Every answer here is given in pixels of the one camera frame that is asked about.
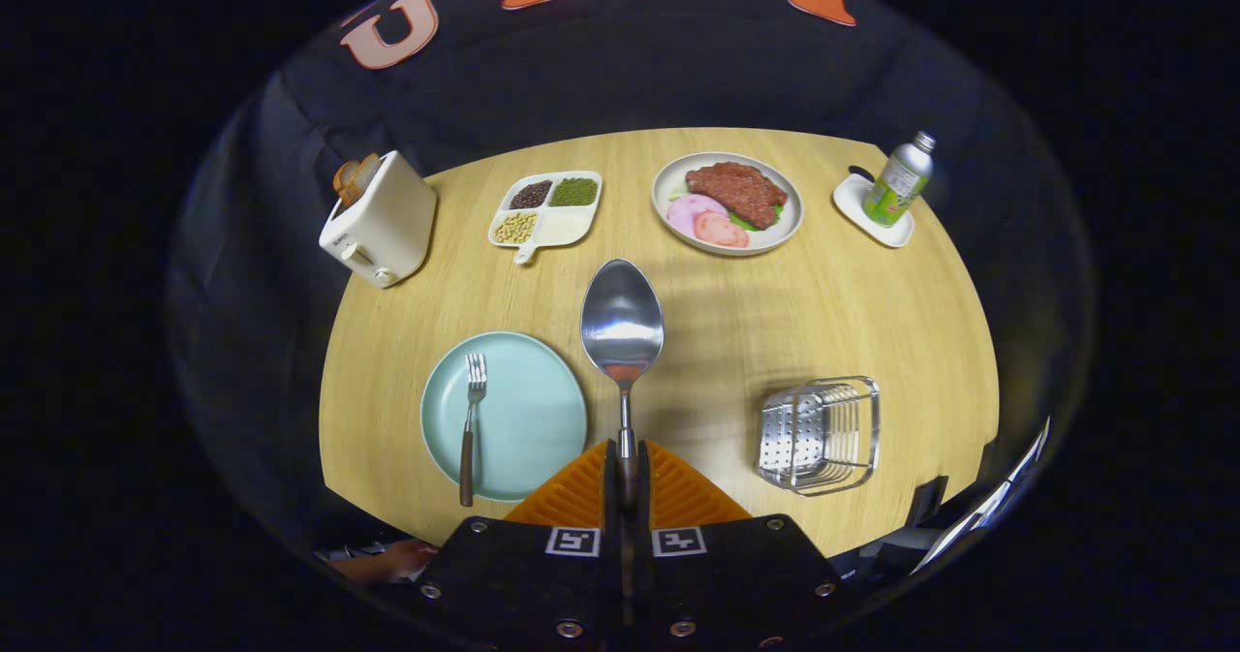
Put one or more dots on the green mung beans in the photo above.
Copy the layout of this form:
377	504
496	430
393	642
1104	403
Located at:
573	192

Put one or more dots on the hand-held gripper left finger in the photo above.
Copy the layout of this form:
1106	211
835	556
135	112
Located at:
523	574

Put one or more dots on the brown meat steak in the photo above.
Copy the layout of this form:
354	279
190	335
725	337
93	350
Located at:
736	192

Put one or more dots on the toasted bread slice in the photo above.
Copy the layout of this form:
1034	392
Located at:
355	177

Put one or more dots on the light blue round plate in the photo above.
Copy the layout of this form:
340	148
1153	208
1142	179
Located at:
533	410

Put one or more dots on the white divided tray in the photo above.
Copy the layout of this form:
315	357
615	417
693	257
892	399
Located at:
567	228

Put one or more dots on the salmon pink ham slice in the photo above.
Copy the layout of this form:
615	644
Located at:
722	231

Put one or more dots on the silver metal spoon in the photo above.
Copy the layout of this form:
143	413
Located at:
622	313

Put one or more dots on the white round plate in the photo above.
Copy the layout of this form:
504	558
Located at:
785	221

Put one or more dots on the dark brown beans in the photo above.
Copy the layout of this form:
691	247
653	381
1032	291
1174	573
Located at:
531	195

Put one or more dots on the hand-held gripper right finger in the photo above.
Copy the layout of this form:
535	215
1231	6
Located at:
736	574

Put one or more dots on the green metal bottle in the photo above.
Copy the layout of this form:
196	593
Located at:
896	187

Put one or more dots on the pale pink ham slice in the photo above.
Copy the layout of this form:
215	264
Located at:
690	211

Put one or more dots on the yellow soybeans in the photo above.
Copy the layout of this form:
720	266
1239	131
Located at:
515	228

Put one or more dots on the white toaster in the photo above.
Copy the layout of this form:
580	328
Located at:
387	226

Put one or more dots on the white square coaster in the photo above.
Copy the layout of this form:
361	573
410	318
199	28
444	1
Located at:
852	201

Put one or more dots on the person's striped shirt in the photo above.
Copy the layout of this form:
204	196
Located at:
344	552

